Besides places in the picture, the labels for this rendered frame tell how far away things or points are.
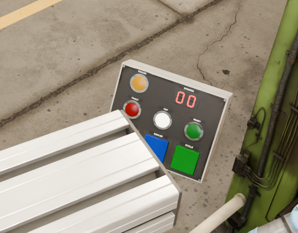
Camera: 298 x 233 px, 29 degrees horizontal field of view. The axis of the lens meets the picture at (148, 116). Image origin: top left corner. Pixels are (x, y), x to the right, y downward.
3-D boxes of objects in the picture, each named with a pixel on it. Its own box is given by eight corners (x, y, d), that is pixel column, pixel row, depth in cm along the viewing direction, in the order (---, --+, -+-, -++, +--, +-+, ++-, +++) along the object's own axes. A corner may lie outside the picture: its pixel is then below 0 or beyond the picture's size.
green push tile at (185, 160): (192, 176, 175) (199, 153, 173) (169, 167, 176) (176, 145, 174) (194, 174, 177) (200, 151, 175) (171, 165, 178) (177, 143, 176)
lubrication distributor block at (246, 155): (241, 186, 205) (250, 162, 195) (228, 175, 208) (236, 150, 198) (248, 181, 207) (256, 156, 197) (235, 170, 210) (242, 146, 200)
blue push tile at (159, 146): (162, 164, 177) (168, 142, 175) (139, 156, 178) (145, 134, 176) (163, 162, 179) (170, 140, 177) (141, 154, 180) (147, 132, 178)
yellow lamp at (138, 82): (140, 95, 174) (141, 84, 170) (129, 86, 176) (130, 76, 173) (147, 90, 175) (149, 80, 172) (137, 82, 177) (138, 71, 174)
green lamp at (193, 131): (194, 143, 172) (196, 133, 169) (183, 133, 174) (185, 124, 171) (202, 138, 173) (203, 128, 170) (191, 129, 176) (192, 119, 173)
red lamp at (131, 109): (132, 120, 176) (133, 111, 173) (123, 112, 178) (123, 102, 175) (140, 116, 178) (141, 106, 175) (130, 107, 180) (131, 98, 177)
